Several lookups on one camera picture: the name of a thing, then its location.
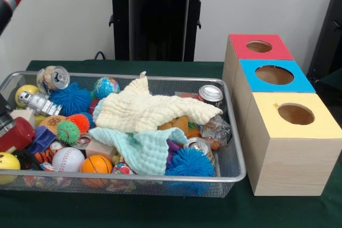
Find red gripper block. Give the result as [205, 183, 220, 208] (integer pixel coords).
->
[0, 117, 42, 170]

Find mint waffle cloth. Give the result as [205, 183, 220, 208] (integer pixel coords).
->
[89, 97, 188, 176]

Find clear packet of orange snacks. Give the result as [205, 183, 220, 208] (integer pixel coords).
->
[200, 115, 232, 151]

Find wooden box with three holes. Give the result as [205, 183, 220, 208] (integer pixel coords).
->
[221, 34, 342, 196]

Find yellow smiley ball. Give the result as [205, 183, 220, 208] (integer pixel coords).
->
[0, 152, 21, 185]

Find small white baseball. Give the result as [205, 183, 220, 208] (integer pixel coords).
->
[52, 147, 86, 172]

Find toy hamburger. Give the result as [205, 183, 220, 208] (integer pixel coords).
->
[39, 115, 67, 135]

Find plain wooden cube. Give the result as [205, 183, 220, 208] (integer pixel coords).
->
[10, 109, 37, 128]

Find small orange basketball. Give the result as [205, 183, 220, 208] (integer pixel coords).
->
[80, 155, 113, 186]

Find blue spiky rubber ball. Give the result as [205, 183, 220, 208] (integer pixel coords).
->
[49, 82, 92, 118]

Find blue green globe ball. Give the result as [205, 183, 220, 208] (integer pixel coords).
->
[92, 77, 120, 100]

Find cream waffle cloth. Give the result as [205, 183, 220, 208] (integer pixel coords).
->
[95, 71, 224, 134]

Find blue furry monster toy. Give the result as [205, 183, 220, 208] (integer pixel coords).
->
[165, 147, 215, 177]

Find dark green side table cloth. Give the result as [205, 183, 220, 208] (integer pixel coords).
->
[315, 67, 342, 114]

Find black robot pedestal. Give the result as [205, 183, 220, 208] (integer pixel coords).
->
[103, 0, 215, 62]

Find shallow wire mesh bin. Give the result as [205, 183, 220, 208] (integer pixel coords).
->
[0, 70, 247, 199]

